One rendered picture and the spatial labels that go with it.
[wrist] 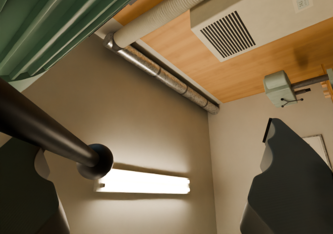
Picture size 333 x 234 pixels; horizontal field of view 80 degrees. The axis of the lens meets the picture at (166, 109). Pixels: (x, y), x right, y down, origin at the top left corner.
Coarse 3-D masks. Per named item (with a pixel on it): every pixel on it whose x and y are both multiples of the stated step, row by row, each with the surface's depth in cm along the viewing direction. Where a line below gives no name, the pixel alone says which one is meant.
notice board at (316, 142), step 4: (308, 136) 243; (312, 136) 241; (316, 136) 238; (320, 136) 236; (304, 140) 244; (308, 140) 242; (312, 140) 239; (316, 140) 237; (320, 140) 234; (312, 144) 238; (316, 144) 236; (320, 144) 233; (316, 148) 234; (320, 148) 232; (324, 148) 230; (320, 152) 231; (324, 152) 229; (320, 156) 230; (324, 156) 228; (324, 160) 226; (328, 160) 224; (328, 164) 223
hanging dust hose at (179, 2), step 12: (168, 0) 146; (180, 0) 141; (192, 0) 140; (156, 12) 154; (168, 12) 150; (180, 12) 149; (132, 24) 168; (144, 24) 162; (156, 24) 160; (120, 36) 177; (132, 36) 173
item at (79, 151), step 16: (0, 80) 6; (0, 96) 5; (16, 96) 6; (0, 112) 6; (16, 112) 6; (32, 112) 7; (0, 128) 6; (16, 128) 7; (32, 128) 7; (48, 128) 8; (64, 128) 10; (32, 144) 9; (48, 144) 9; (64, 144) 10; (80, 144) 13; (96, 144) 20; (80, 160) 14; (96, 160) 17; (112, 160) 20; (96, 176) 19
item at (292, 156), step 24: (288, 144) 9; (264, 168) 9; (288, 168) 8; (312, 168) 8; (264, 192) 7; (288, 192) 7; (312, 192) 7; (264, 216) 6; (288, 216) 6; (312, 216) 6
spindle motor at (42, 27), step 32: (0, 0) 9; (32, 0) 10; (64, 0) 10; (96, 0) 11; (128, 0) 14; (0, 32) 12; (32, 32) 12; (64, 32) 14; (0, 64) 14; (32, 64) 17
